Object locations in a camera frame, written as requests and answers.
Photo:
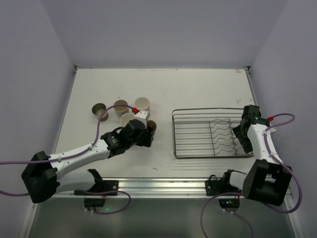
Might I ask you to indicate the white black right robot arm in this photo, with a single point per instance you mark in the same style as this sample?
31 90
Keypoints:
267 180

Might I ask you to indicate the beige tall cup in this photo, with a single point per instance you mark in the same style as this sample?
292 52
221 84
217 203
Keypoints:
121 108

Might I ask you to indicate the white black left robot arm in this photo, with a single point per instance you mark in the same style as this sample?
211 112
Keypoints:
47 175

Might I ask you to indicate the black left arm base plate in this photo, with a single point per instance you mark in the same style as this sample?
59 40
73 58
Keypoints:
102 188

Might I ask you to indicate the dark cup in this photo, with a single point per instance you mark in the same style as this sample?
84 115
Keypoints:
152 124

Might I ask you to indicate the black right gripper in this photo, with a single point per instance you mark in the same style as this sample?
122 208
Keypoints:
241 136

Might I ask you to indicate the blue hexagonal mug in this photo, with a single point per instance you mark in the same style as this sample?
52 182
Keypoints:
126 118

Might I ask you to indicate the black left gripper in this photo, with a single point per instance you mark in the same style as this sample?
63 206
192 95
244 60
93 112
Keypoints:
146 137

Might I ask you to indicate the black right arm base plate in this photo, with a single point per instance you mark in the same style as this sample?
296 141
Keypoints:
215 186

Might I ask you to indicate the aluminium front rail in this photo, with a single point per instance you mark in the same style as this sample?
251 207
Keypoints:
164 187

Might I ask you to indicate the pink hexagonal mug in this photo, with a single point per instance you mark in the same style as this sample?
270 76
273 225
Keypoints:
142 104

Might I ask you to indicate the grey wire dish rack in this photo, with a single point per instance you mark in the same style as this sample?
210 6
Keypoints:
205 133

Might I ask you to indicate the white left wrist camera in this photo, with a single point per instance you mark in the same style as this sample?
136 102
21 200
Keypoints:
143 116

